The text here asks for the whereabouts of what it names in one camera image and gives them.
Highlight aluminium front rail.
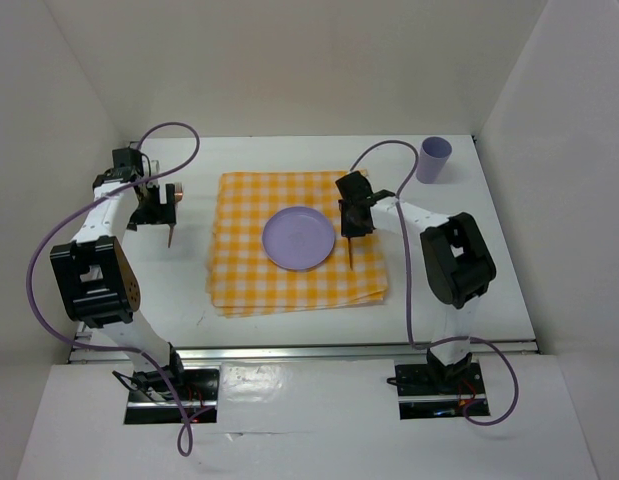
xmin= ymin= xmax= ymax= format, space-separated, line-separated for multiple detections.
xmin=68 ymin=341 xmax=540 ymax=364

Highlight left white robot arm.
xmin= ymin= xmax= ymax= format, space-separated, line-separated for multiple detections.
xmin=50 ymin=147 xmax=188 ymax=399

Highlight lilac cup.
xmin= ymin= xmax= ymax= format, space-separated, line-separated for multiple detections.
xmin=416 ymin=136 xmax=453 ymax=184

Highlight aluminium rail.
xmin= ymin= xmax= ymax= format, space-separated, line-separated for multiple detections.
xmin=68 ymin=341 xmax=540 ymax=364
xmin=71 ymin=321 xmax=93 ymax=352

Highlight copper spoon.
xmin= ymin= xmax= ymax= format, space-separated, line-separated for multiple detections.
xmin=346 ymin=237 xmax=353 ymax=271

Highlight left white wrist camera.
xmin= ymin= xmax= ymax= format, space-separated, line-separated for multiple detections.
xmin=140 ymin=155 xmax=160 ymax=178

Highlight lilac plate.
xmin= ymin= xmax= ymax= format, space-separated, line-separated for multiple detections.
xmin=261 ymin=206 xmax=336 ymax=271

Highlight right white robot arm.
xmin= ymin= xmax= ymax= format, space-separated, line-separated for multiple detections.
xmin=335 ymin=171 xmax=496 ymax=392

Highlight copper fork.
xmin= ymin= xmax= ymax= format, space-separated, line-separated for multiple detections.
xmin=166 ymin=182 xmax=184 ymax=247

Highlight aluminium left rail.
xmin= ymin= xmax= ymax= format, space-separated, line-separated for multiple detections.
xmin=71 ymin=321 xmax=93 ymax=352

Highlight yellow checkered cloth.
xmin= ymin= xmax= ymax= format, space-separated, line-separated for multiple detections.
xmin=206 ymin=170 xmax=389 ymax=317

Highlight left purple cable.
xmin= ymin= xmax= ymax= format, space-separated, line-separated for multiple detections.
xmin=26 ymin=121 xmax=213 ymax=459

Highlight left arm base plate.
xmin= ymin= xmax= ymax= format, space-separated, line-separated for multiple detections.
xmin=112 ymin=367 xmax=220 ymax=425

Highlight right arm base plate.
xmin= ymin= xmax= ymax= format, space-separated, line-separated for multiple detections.
xmin=386 ymin=362 xmax=490 ymax=420

